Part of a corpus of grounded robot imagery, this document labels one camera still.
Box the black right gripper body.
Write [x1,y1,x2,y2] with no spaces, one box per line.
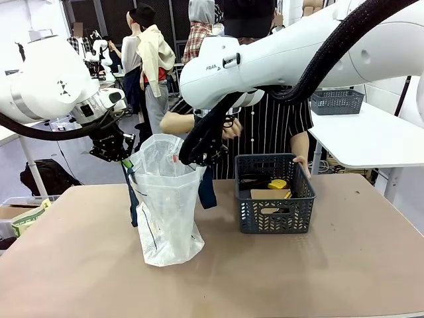
[202,127,229,156]

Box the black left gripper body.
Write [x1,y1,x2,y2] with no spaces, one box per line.
[89,124,127,163]

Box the translucent bag with blue straps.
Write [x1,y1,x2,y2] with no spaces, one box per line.
[121,134,218,268]

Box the dark grey plastic basket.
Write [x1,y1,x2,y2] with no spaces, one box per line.
[234,153,317,235]

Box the person's left forearm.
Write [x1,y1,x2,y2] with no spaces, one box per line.
[290,131,313,160]

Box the person's right forearm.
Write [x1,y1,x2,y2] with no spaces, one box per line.
[160,111,197,135]

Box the person's right hand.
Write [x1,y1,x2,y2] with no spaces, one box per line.
[220,117,244,142]

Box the person's left hand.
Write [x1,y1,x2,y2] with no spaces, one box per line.
[293,155,313,180]

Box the black item in basket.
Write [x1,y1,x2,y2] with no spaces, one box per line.
[238,174,271,191]

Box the clear plastic box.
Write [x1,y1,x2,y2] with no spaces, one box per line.
[49,115,82,132]

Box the person in striped black shirt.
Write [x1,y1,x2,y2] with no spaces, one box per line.
[170,0,314,182]

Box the brown cardboard box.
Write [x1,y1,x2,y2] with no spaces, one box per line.
[250,188,292,215]

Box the yellow tape measure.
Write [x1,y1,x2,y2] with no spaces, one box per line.
[268,179,293,199]

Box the black backpack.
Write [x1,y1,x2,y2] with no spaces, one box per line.
[19,158,82,197]

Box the white table with round leg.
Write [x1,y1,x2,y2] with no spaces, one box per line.
[0,119,50,200]

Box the mannequin in cream jacket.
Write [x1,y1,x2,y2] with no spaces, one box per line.
[121,6,176,144]

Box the small white background robot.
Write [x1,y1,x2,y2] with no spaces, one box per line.
[84,38,116,83]

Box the mannequin in plaid shirt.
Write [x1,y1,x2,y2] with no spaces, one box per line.
[182,0,227,66]

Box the green and white paper sack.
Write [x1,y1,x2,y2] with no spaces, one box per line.
[11,198,52,238]

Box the background person in plaid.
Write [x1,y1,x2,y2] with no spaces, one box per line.
[67,21,92,56]

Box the grey mesh basket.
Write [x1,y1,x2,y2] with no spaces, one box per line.
[309,88,365,116]

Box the black beanie hat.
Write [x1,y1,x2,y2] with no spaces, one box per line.
[129,2,157,28]

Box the background person with blurred face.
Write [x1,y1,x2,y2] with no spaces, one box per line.
[270,9,289,36]

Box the white side table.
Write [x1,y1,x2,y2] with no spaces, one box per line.
[307,101,424,203]

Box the black stand pole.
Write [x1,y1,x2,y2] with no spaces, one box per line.
[394,75,413,117]

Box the left arm black cable sleeve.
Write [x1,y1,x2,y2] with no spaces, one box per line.
[0,109,127,142]

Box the arm black cable sleeve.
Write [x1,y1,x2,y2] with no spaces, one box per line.
[0,109,127,142]
[178,0,421,167]

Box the right arm black cable sleeve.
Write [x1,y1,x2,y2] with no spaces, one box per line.
[178,0,421,167]

